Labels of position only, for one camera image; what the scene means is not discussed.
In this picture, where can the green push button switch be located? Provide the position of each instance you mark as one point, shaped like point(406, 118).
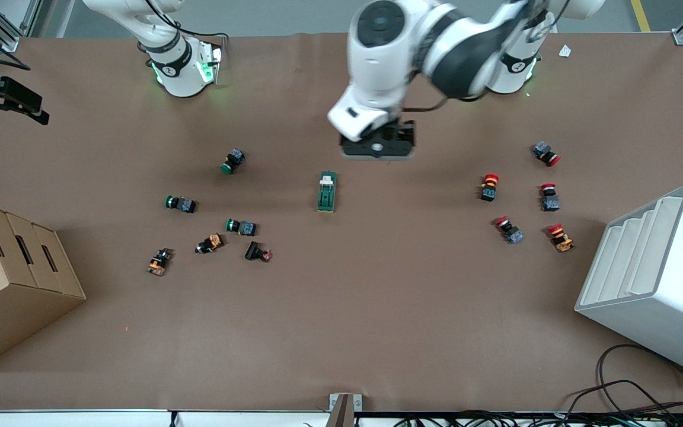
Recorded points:
point(232, 161)
point(242, 227)
point(181, 204)

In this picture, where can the white table edge rail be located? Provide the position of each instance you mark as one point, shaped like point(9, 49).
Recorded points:
point(80, 418)

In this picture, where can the white paper scrap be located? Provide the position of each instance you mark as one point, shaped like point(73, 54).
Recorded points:
point(565, 51)

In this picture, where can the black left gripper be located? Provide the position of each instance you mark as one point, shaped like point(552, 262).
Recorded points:
point(405, 130)

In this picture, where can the black orange push button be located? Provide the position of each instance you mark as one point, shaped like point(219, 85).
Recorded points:
point(211, 243)
point(159, 263)

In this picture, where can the brown cardboard box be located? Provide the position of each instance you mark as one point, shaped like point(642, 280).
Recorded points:
point(15, 296)

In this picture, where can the red orange emergency button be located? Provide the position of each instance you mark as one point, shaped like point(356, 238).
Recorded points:
point(561, 237)
point(489, 187)

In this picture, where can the green load switch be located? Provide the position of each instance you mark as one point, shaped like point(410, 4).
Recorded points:
point(326, 196)

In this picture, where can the red emergency stop button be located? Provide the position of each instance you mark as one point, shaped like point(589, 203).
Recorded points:
point(510, 230)
point(549, 200)
point(545, 152)

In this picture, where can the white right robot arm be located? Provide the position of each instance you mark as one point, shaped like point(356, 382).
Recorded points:
point(178, 65)

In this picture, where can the brown table mat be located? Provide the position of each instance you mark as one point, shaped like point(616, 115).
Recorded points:
point(377, 308)

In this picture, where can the white slotted rack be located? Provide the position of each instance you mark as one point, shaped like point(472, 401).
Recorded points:
point(673, 284)

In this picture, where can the black switch with red tip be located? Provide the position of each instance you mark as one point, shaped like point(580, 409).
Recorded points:
point(254, 251)

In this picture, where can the metal table edge bracket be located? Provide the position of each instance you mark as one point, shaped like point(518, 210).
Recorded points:
point(344, 409)

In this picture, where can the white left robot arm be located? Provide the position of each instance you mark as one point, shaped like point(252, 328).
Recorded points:
point(377, 65)

